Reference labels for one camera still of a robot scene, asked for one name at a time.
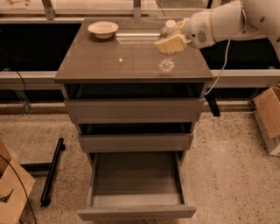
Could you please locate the cardboard box left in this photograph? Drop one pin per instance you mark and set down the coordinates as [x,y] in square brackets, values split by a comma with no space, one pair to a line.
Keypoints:
[15,184]

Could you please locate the white bowl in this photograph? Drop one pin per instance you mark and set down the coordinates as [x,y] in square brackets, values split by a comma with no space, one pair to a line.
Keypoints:
[103,29]

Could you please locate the black metal stand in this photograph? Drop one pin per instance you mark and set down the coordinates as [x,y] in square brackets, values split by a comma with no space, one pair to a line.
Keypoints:
[50,170]

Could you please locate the cardboard box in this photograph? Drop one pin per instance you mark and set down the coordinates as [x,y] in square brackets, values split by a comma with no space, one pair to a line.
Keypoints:
[267,115]
[15,184]

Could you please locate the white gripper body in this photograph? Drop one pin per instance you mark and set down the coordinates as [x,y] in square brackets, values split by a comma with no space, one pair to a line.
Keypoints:
[198,31]

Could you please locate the grey drawer cabinet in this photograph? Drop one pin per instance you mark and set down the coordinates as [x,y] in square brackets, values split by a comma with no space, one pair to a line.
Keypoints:
[129,67]

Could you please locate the black bracket leg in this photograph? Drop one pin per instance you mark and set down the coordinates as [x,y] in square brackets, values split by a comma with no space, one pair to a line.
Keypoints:
[212,105]

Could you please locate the cardboard box right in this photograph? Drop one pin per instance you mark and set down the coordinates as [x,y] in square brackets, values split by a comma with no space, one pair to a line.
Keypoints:
[267,115]

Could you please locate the grey middle drawer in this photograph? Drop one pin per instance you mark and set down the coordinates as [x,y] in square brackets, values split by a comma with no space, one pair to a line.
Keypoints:
[141,142]

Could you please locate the clear plastic water bottle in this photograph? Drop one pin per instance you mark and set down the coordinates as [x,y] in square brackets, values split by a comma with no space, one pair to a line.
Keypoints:
[167,36]

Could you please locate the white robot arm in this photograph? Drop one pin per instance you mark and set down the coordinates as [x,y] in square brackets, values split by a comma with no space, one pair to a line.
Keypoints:
[237,20]

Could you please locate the grey open bottom drawer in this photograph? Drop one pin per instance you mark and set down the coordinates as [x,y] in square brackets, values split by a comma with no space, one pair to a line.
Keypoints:
[136,185]

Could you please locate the grey top drawer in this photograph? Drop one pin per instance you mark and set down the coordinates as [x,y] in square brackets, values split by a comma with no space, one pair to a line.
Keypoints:
[134,111]

